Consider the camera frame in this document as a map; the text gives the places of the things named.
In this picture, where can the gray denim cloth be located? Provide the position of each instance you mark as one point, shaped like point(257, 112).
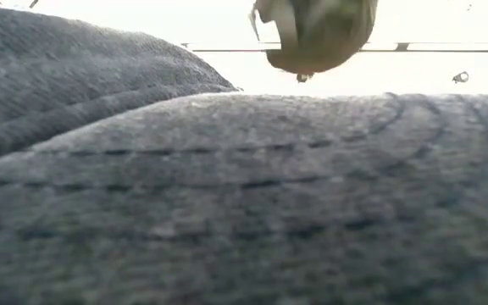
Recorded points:
point(244, 212)

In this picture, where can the small grey clip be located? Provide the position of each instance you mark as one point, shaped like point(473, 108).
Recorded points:
point(455, 78)

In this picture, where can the dark green cap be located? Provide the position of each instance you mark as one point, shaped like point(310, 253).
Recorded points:
point(320, 38)

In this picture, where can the blue denim cap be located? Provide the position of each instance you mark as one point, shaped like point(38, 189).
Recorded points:
point(79, 76)

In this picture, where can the small black clamp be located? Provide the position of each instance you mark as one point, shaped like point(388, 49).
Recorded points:
point(302, 78)

